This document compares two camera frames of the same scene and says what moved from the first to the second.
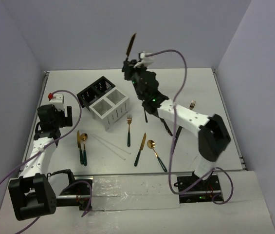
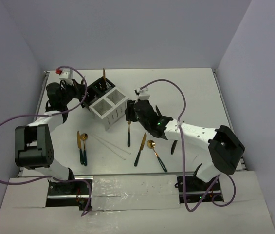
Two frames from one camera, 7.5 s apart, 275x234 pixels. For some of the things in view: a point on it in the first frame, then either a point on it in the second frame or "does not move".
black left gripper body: (59, 122) to (70, 91)
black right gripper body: (134, 74) to (132, 115)
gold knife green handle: (79, 146) does not move
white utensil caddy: (111, 108) does not move
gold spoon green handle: (84, 136) does not move
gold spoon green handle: (151, 144) does not move
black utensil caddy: (95, 90) does not move
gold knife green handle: (130, 45) to (104, 74)
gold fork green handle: (129, 137) does not move
